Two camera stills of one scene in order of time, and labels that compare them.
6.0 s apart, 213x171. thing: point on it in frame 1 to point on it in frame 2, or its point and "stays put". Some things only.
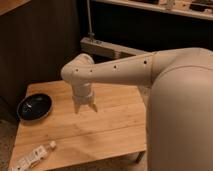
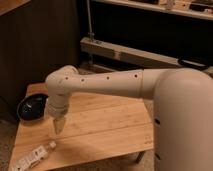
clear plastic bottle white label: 34,157 stays put
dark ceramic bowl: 34,106 stays put
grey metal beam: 95,46 stays put
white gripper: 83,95 to 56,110
